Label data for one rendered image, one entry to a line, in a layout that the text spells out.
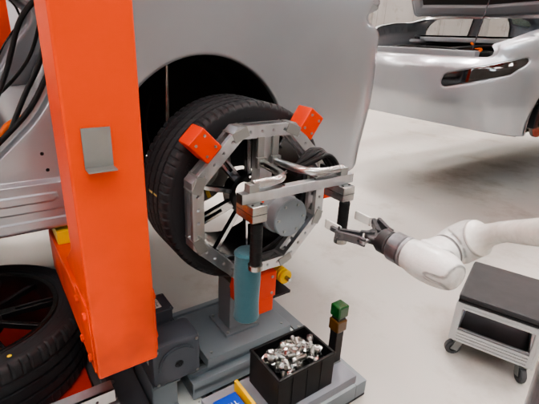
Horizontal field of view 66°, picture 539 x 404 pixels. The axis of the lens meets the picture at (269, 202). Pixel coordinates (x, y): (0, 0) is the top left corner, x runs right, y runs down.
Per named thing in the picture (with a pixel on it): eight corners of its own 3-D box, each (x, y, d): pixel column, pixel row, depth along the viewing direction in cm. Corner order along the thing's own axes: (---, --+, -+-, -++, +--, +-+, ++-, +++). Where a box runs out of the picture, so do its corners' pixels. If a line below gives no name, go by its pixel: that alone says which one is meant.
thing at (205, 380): (253, 310, 210) (253, 294, 207) (297, 353, 183) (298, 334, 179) (159, 345, 183) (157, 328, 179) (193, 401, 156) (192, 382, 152)
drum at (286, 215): (270, 212, 152) (272, 175, 147) (306, 233, 136) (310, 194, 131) (237, 219, 145) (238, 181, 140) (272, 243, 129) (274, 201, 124)
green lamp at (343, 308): (338, 309, 125) (340, 298, 123) (348, 316, 122) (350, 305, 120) (329, 313, 123) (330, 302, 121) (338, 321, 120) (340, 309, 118)
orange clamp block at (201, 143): (211, 141, 130) (192, 123, 124) (223, 147, 124) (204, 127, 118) (196, 158, 129) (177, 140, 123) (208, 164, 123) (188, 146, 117)
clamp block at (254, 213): (249, 210, 122) (250, 193, 120) (267, 221, 115) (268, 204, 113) (235, 213, 119) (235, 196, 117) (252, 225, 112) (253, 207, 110)
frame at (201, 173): (308, 247, 171) (319, 115, 151) (318, 253, 166) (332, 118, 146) (186, 284, 141) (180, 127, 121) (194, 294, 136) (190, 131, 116)
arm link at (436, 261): (395, 276, 116) (424, 258, 122) (443, 305, 104) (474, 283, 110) (397, 244, 111) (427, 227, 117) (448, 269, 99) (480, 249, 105)
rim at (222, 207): (204, 87, 148) (135, 208, 148) (237, 96, 131) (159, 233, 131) (291, 151, 182) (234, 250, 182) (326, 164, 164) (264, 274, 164)
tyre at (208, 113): (198, 55, 143) (104, 220, 143) (232, 60, 126) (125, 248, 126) (310, 143, 187) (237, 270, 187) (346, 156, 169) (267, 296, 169)
